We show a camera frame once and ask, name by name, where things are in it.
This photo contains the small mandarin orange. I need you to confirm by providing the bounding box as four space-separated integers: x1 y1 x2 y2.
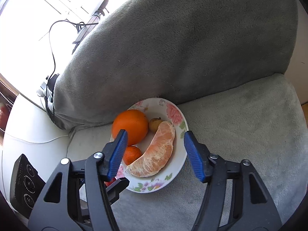
123 146 142 165

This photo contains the peeled pomelo segment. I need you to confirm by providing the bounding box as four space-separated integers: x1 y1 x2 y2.
126 121 175 178

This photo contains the brown longan fruit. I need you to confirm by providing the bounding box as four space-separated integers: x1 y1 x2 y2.
148 118 163 133

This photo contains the white power strip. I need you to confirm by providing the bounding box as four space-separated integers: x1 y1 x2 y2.
37 81 55 113

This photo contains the large red tomato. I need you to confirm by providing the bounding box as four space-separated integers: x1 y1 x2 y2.
105 177 116 187

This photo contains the grey back cushion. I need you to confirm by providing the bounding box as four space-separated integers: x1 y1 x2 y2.
50 0 298 130

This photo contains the large orange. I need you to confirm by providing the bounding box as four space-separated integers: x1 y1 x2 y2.
111 110 148 146

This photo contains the white cable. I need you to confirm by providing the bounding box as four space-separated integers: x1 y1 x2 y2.
9 133 69 145

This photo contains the white floral plate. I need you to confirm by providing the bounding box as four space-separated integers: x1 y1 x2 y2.
116 98 188 193

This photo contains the black cable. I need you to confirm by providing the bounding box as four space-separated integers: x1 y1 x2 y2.
45 9 107 118

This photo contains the white sofa armrest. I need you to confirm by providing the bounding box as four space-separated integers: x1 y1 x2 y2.
0 93 73 220

